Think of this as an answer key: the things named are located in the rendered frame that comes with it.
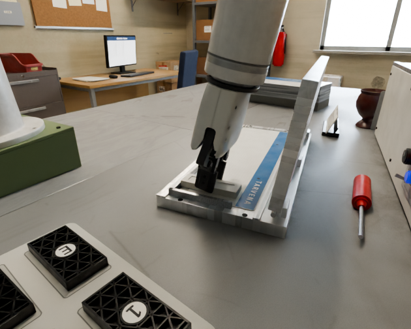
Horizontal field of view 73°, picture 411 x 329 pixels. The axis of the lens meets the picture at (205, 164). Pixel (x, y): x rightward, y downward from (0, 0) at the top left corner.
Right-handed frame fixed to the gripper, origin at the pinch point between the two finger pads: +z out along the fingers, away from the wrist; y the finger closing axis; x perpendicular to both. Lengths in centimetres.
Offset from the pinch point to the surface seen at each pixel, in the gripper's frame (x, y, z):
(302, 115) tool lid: 10.4, 5.5, -15.1
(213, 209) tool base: 3.2, 5.3, 2.2
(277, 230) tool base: 12.8, 5.5, 1.0
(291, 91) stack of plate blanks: 2, -76, -2
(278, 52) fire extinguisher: -53, -364, 10
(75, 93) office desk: -226, -190, 84
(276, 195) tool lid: 10.9, 5.5, -4.1
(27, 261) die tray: -13.1, 23.1, 6.7
